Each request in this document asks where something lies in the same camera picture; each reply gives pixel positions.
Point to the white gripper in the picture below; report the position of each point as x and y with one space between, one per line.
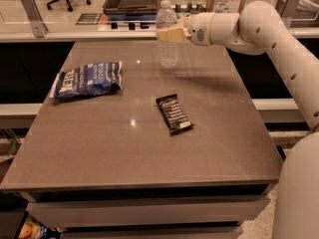
198 29

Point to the clear plastic water bottle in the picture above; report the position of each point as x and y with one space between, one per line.
168 51

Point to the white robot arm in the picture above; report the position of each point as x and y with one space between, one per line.
259 29

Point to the grey open tray box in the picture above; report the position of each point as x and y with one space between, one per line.
131 0

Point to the black snack bar wrapper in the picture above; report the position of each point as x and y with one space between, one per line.
173 114

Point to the blue chip bag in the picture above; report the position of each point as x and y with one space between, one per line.
95 79

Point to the grey table drawer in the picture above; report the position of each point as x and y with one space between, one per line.
152 211

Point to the colourful snack bag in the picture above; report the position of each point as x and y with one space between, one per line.
33 229

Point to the grey metal right bracket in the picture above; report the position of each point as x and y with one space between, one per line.
286 9

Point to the grey metal left bracket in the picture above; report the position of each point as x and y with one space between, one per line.
38 26

